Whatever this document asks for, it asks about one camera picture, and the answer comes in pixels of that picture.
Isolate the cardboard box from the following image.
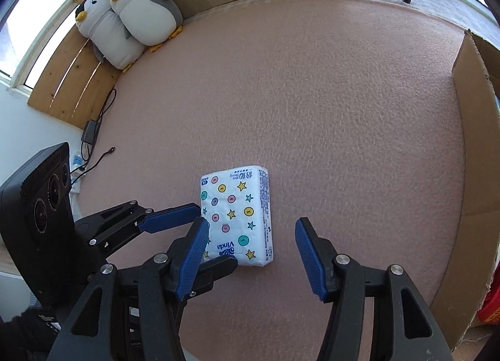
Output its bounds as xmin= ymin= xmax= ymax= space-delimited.
xmin=430 ymin=29 xmax=500 ymax=351

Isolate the black power adapter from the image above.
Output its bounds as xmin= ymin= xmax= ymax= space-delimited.
xmin=82 ymin=119 xmax=101 ymax=145

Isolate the white power strip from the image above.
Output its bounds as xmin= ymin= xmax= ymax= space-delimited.
xmin=69 ymin=152 xmax=84 ymax=193

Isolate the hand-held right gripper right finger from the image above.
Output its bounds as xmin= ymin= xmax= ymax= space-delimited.
xmin=296 ymin=217 xmax=454 ymax=361

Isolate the large penguin plush toy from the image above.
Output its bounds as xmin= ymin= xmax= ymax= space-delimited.
xmin=75 ymin=0 xmax=147 ymax=73

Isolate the small penguin plush toy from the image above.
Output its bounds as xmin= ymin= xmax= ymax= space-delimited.
xmin=110 ymin=0 xmax=184 ymax=53

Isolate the black adapter cable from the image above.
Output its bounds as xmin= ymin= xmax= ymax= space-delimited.
xmin=80 ymin=88 xmax=118 ymax=174

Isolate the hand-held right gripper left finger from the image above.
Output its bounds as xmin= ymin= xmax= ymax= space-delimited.
xmin=47 ymin=217 xmax=209 ymax=361

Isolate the black charging cable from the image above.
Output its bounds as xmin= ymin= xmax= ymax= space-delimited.
xmin=70 ymin=146 xmax=116 ymax=186

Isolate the grey checked cloth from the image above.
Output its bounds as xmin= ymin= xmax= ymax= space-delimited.
xmin=340 ymin=0 xmax=500 ymax=53

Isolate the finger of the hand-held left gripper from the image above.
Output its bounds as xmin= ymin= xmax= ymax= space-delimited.
xmin=187 ymin=255 xmax=239 ymax=299
xmin=74 ymin=200 xmax=202 ymax=256

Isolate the white window frame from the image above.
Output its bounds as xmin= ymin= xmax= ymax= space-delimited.
xmin=0 ymin=0 xmax=102 ymax=92

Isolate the patterned tissue pack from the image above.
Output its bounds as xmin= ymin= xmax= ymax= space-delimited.
xmin=200 ymin=166 xmax=275 ymax=268

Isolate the pine plank panel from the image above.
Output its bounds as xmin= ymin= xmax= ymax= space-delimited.
xmin=27 ymin=0 xmax=122 ymax=130

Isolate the red fabric bag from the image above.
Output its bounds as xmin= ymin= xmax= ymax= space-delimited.
xmin=477 ymin=288 xmax=500 ymax=324

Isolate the person's left hand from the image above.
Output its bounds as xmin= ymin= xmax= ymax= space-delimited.
xmin=0 ymin=306 xmax=59 ymax=361

